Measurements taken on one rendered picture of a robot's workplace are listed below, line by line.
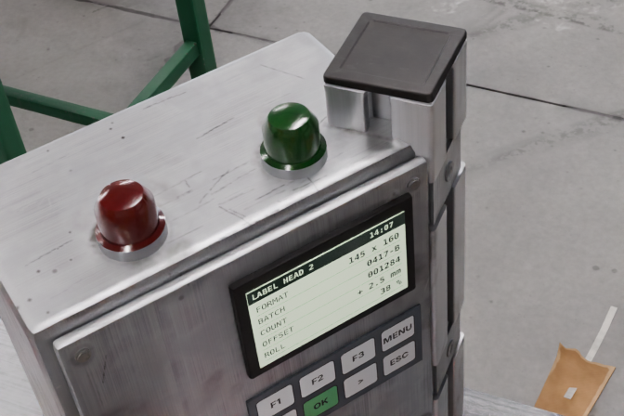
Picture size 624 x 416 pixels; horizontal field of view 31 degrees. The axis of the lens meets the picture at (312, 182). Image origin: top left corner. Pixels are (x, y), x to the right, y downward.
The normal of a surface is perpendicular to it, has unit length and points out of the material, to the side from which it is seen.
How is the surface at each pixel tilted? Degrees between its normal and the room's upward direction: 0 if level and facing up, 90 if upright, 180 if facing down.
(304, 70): 0
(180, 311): 90
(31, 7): 0
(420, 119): 90
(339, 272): 90
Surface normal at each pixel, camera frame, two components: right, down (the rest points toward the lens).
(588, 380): 0.05, -0.65
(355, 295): 0.53, 0.55
